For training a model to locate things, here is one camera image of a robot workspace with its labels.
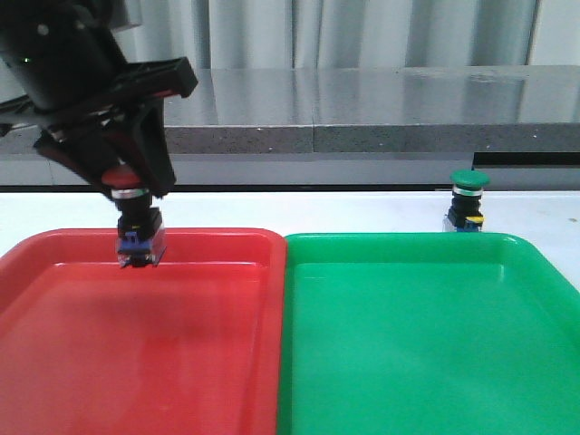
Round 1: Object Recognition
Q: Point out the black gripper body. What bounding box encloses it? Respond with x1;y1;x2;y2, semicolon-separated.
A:
1;56;198;140

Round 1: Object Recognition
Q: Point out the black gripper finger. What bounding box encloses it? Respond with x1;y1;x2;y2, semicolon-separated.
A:
34;131;120;198
115;98;176;198

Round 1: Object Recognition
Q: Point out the red mushroom push button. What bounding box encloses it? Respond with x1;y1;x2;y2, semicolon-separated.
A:
101;164;167;267

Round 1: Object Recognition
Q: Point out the green mushroom push button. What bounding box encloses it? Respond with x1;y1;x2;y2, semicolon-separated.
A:
443;169;490;232

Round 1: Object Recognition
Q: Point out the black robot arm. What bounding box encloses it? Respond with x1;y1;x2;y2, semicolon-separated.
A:
1;1;198;198

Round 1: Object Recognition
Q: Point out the white pleated curtain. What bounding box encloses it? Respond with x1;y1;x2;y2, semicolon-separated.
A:
0;0;580;103

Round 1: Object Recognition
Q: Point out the red plastic tray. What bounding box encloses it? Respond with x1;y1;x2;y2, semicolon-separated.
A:
1;228;286;434

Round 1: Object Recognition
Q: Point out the green plastic tray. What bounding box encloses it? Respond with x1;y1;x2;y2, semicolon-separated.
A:
277;233;579;434

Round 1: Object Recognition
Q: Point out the grey granite counter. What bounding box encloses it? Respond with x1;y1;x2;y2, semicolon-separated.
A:
165;66;579;190

